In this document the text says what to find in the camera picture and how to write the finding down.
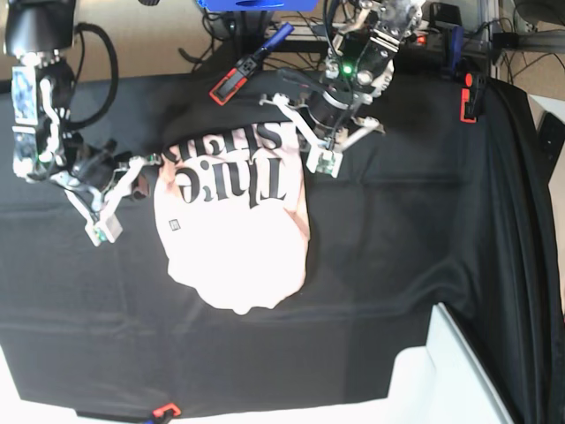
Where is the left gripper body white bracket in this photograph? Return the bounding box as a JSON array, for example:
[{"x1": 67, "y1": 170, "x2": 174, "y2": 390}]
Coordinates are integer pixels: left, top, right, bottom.
[{"x1": 260, "y1": 83, "x2": 384, "y2": 177}]

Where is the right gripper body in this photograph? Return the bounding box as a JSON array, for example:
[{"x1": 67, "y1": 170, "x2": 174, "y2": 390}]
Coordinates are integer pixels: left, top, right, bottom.
[{"x1": 52, "y1": 139, "x2": 162, "y2": 246}]

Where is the light pink T-shirt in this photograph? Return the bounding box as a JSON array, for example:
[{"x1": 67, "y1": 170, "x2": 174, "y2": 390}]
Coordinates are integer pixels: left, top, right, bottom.
[{"x1": 154, "y1": 122, "x2": 310, "y2": 314}]

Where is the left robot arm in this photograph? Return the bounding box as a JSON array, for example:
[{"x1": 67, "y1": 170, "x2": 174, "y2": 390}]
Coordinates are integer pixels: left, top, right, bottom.
[{"x1": 260, "y1": 0, "x2": 424, "y2": 177}]

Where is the black table cloth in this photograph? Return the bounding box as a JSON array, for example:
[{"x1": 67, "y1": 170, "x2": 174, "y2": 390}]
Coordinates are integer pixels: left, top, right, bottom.
[{"x1": 1, "y1": 74, "x2": 564, "y2": 423}]

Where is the red clamp at right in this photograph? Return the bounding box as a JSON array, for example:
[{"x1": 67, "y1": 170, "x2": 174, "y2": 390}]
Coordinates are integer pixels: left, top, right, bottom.
[{"x1": 460, "y1": 72, "x2": 486, "y2": 124}]

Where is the blue plastic box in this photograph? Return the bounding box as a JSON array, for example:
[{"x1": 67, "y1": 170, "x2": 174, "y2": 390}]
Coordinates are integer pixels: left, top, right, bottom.
[{"x1": 197, "y1": 0, "x2": 318, "y2": 11}]

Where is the small red black clamp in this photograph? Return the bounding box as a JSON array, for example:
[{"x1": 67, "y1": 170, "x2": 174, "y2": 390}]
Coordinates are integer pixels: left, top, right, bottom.
[{"x1": 152, "y1": 403, "x2": 182, "y2": 419}]

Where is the blue handled bar clamp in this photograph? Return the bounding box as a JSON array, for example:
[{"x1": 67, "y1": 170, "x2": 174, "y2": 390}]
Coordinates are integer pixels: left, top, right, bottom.
[{"x1": 209, "y1": 23, "x2": 295, "y2": 106}]

